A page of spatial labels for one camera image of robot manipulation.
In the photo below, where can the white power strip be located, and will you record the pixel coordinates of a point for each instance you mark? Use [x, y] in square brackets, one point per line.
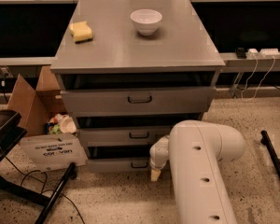
[263, 54]

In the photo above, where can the brown cardboard box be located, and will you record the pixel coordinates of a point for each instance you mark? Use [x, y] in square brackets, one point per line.
[37, 106]

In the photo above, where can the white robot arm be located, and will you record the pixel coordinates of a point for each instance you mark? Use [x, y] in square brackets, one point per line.
[193, 150]

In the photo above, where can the grey drawer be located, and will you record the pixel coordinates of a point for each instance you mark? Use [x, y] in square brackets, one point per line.
[123, 136]
[138, 101]
[118, 165]

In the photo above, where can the white ceramic bowl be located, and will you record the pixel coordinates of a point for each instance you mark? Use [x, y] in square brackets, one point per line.
[146, 21]

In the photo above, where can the black stand leg right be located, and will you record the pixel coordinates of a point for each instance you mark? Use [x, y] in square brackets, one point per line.
[266, 141]

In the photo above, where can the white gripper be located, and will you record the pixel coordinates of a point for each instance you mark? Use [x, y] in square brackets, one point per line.
[158, 160]

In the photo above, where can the crumpled trash in box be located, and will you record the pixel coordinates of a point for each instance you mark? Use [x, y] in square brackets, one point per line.
[60, 124]

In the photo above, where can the black power adapter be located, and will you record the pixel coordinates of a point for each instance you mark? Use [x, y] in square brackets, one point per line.
[240, 53]

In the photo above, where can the grey middle drawer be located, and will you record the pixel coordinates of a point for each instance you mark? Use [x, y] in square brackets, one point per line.
[123, 136]

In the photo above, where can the grey bottom drawer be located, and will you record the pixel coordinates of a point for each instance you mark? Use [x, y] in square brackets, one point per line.
[118, 165]

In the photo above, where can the yellow sponge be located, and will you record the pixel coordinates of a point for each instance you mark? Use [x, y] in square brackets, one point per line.
[80, 31]

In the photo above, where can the grey top drawer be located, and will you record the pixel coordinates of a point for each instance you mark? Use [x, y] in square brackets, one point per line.
[138, 101]

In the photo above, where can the grey drawer cabinet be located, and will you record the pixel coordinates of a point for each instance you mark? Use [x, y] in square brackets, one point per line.
[179, 54]

